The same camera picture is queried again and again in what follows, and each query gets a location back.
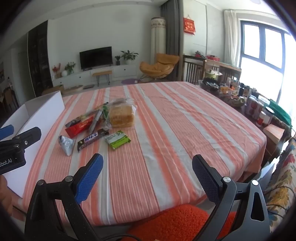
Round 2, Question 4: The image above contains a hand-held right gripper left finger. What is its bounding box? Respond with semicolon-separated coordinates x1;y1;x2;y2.
24;153;104;241

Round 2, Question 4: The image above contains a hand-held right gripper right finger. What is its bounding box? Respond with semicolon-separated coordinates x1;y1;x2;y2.
191;154;271;241

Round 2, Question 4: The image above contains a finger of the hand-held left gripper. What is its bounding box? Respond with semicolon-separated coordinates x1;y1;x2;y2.
10;127;42;152
0;125;15;141

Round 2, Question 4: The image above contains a white cardboard box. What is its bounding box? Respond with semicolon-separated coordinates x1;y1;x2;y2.
0;91;65;199

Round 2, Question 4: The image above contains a long dark yellow snack packet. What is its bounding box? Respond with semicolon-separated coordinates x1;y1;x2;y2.
65;102;109;128

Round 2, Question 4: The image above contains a yellow bread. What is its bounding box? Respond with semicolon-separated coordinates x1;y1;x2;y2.
108;98;138;128

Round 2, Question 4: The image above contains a person's left forearm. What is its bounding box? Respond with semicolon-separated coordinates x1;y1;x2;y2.
0;175;13;216

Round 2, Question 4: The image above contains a black snack bar packet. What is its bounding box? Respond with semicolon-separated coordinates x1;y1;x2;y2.
77;129;110;152

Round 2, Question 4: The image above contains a white blue triangular packet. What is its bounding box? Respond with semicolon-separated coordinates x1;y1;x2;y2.
58;135;74;156

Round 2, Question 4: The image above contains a green white snack packet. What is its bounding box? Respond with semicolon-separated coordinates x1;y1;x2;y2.
105;130;131;151

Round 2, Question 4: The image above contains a red snack packet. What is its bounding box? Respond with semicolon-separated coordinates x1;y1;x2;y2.
65;117;94;138

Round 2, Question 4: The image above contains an open cardboard box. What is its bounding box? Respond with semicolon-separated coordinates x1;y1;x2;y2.
42;85;65;95

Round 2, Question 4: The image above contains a long grey snack packet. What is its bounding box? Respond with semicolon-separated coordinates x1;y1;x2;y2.
89;109;103;133

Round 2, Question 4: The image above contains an orange fuzzy cushion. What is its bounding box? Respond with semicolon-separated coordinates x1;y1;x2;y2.
121;204;236;241

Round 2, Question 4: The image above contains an orange striped tablecloth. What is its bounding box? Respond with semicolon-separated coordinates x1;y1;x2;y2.
11;81;267;226

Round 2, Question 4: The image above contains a flat wooden tray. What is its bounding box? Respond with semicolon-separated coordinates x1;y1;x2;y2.
63;85;84;92

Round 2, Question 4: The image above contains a red flower bouquet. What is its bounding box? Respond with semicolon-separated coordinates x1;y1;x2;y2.
52;63;62;79

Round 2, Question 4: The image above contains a floral patterned cloth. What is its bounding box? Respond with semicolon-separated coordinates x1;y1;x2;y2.
264;138;296;230

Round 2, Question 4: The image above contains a black glass cabinet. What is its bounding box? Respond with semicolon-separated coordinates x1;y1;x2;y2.
28;20;54;98

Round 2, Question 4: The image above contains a green plant in white vase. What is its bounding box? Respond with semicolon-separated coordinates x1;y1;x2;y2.
62;62;76;76

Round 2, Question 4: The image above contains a brown cardboard box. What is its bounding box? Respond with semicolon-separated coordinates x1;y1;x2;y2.
264;124;285;149

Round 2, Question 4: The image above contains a red white tin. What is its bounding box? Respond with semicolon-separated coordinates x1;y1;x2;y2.
246;97;256;116
253;102;264;120
256;111;267;127

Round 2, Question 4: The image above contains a wooden stool with hairpin legs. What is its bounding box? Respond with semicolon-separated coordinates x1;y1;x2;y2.
92;70;113;87

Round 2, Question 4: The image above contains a green cloth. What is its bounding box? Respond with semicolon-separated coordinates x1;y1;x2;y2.
268;100;292;126

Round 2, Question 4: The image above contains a black flat television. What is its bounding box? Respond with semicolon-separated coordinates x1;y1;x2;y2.
80;46;113;70

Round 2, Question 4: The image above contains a lime green pot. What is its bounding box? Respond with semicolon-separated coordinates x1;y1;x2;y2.
205;70;222;80

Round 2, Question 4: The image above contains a dark wooden slatted chair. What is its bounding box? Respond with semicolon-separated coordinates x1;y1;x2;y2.
183;55;206;82
218;65;242;84

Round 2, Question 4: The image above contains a white television cabinet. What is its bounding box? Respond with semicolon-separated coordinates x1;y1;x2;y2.
52;64;138;87

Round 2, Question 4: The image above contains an orange lounge chair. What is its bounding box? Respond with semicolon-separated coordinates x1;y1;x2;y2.
139;53;179;81

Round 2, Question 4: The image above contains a large green potted plant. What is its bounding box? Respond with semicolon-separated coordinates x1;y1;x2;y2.
121;50;139;65

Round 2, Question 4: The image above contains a white standing air conditioner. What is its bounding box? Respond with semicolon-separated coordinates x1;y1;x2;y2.
151;17;166;72

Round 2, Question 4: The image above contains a large window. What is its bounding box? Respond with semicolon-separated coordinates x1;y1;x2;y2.
238;20;296;116

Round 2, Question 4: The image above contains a white curtain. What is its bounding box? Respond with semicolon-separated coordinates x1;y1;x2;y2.
223;9;241;67

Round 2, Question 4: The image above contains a grey curtain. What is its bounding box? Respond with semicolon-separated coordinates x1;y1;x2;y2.
161;0;184;81

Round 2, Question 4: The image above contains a red wall hanging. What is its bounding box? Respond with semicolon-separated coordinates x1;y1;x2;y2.
183;16;196;36

